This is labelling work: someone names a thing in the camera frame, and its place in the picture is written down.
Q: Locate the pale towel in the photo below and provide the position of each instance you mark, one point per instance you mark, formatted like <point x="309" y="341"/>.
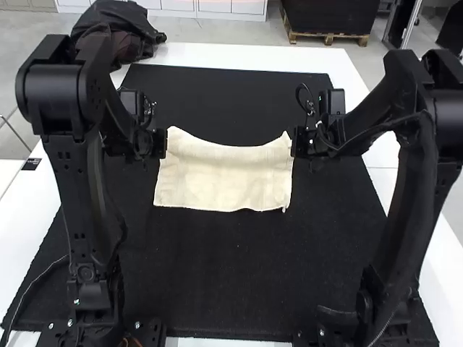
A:
<point x="224" y="173"/>

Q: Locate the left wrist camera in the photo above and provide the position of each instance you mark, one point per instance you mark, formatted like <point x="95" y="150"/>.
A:
<point x="130" y="103"/>

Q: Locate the black mat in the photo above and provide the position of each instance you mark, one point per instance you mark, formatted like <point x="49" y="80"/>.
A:
<point x="231" y="271"/>

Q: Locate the grey cupboard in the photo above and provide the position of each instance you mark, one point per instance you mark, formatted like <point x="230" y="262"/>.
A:
<point x="217" y="7"/>

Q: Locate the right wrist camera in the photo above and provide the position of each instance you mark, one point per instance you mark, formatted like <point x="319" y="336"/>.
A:
<point x="334" y="101"/>

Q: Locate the black crate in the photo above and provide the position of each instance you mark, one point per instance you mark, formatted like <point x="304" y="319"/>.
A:
<point x="325" y="14"/>

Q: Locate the beige drawer cabinet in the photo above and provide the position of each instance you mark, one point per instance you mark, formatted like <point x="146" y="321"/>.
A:
<point x="21" y="3"/>

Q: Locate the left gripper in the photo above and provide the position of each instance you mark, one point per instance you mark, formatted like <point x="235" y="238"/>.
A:
<point x="159" y="144"/>

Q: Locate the black cloth bag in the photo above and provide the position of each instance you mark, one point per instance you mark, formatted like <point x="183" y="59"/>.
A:
<point x="119" y="18"/>

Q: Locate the metal frame trolley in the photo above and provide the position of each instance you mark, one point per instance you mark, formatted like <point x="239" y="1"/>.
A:
<point x="394" y="21"/>

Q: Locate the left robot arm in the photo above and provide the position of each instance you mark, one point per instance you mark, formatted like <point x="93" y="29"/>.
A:
<point x="72" y="162"/>

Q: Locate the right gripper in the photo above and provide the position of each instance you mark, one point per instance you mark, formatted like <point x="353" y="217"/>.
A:
<point x="325" y="137"/>

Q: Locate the wooden pallet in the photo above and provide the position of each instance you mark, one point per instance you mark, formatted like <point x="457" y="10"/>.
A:
<point x="311" y="34"/>

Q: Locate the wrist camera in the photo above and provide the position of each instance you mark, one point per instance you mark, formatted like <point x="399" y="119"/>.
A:
<point x="130" y="103"/>
<point x="334" y="101"/>

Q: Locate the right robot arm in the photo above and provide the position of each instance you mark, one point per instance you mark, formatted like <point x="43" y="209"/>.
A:
<point x="416" y="180"/>

